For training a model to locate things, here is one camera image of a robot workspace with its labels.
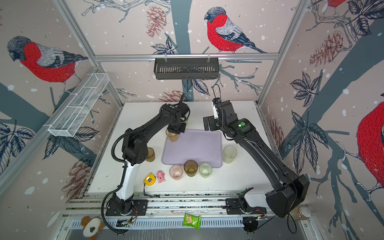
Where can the yellow tape measure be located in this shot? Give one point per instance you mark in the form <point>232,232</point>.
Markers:
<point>150,179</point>

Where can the olive brown glass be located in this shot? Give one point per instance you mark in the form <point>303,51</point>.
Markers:
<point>191,168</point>

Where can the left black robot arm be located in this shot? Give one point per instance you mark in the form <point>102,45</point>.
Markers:
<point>131,148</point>

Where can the plastic jar with lid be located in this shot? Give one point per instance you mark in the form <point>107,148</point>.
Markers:
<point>303,213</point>

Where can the pink toy figure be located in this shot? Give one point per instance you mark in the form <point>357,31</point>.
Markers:
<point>161,176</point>

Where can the aluminium rail frame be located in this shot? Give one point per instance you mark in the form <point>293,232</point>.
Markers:
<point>168,211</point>

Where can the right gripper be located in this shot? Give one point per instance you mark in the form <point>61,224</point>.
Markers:
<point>211,118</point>

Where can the yellow clear glass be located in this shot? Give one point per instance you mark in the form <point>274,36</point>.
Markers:
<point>172,137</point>

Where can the pale green frosted glass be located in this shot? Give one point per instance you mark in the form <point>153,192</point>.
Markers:
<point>229,154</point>

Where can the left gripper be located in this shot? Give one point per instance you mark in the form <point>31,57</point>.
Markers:
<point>180,132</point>

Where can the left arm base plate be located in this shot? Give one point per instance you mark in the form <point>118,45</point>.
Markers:
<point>117,208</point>

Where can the lilac plastic tray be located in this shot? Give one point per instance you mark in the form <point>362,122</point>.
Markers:
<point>198,145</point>

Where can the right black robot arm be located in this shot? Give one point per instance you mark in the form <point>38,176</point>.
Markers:
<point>289,189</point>

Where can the plush toy dog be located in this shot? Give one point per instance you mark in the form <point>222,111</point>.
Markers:
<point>92,227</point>

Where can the brown textured glass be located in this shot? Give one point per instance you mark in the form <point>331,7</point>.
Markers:
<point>151,155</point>

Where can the light green textured glass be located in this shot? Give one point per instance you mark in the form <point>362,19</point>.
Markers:
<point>205,170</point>

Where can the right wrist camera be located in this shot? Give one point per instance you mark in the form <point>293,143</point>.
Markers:
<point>216,101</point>

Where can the green snack packet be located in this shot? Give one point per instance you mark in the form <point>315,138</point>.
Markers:
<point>192,221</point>

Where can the pink textured glass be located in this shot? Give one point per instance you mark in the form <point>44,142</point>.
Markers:
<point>176,172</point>

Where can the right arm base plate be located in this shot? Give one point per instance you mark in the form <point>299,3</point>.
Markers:
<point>240,207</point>

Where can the black wall basket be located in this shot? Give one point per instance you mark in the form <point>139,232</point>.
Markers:
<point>186,69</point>

